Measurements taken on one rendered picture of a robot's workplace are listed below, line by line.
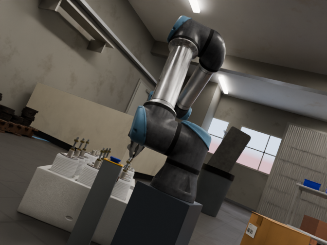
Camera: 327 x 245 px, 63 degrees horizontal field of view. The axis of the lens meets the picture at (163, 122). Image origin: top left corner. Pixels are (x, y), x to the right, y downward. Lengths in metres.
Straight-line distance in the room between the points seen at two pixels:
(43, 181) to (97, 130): 2.72
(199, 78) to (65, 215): 0.76
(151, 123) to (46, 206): 0.55
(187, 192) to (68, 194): 0.50
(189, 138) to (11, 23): 4.07
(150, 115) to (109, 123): 2.93
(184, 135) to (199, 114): 7.72
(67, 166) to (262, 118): 8.43
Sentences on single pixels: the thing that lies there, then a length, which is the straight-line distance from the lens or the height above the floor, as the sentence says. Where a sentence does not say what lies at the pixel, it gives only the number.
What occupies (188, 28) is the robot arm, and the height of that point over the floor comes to 0.86.
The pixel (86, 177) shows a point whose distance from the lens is 1.14.
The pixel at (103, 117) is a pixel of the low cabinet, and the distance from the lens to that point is 3.83.
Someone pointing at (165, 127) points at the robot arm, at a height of 0.48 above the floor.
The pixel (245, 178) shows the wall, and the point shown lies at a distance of 8.94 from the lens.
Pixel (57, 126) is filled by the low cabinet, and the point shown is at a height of 0.25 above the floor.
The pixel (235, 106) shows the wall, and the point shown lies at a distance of 9.46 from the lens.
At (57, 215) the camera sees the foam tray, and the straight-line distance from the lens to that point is 1.15.
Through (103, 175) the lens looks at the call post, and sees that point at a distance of 0.96.
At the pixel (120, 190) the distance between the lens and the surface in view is 1.13.
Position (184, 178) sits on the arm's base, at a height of 0.36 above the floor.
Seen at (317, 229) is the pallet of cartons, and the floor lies 0.30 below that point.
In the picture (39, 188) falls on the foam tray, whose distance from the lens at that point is 1.16.
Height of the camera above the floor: 0.39
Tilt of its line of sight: 8 degrees up
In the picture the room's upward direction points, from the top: 23 degrees clockwise
